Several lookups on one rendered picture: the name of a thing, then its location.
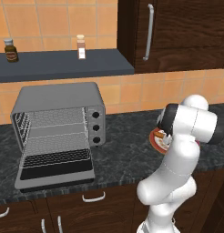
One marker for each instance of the brown baguette bread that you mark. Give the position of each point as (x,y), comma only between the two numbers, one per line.
(159,133)

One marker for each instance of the black toaster oven knob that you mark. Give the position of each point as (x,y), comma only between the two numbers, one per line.
(95,114)
(96,139)
(96,127)

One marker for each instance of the grey toaster oven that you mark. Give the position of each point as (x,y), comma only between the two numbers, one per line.
(59,97)

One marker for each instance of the brown jar with grey lid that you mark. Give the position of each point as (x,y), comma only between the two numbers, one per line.
(11,51)

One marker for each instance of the dark wood drawer front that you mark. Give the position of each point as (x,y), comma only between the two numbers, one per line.
(117,203)
(19,212)

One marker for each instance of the dark grey wall shelf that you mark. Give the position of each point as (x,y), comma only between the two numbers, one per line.
(62,65)

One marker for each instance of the dark wood base cabinet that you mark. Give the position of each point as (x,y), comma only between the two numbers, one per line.
(212,203)

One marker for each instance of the spice bottle with tan cap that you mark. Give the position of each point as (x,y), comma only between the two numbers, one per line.
(81,47)

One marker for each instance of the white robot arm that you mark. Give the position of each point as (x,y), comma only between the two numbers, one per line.
(177,170)

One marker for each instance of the dark wood cupboard door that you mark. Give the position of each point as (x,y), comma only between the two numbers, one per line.
(189,33)

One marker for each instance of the toaster oven door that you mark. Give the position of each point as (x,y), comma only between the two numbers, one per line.
(56,173)

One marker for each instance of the red plate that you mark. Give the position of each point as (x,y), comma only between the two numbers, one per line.
(155,143)

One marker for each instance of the dark wood wall cupboard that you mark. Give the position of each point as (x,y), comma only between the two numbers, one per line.
(177,36)

